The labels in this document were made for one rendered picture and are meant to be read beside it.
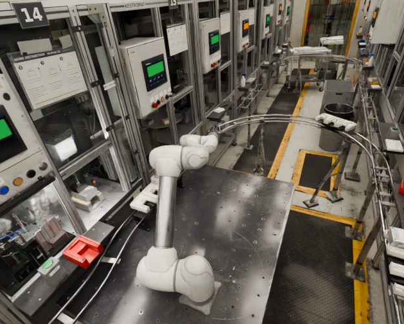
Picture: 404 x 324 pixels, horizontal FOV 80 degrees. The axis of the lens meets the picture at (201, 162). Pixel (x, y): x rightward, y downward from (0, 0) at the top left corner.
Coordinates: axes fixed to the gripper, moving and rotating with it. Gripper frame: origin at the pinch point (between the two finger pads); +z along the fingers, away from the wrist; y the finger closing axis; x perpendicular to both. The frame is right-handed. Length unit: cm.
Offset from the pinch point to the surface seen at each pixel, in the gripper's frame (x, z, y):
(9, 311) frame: -27, -158, -75
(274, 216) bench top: -35, -66, 52
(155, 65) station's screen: 54, -26, -42
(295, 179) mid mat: -98, 65, 97
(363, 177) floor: -92, 79, 180
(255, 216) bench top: -36, -67, 39
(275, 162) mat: -100, 101, 75
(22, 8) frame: 90, -96, -67
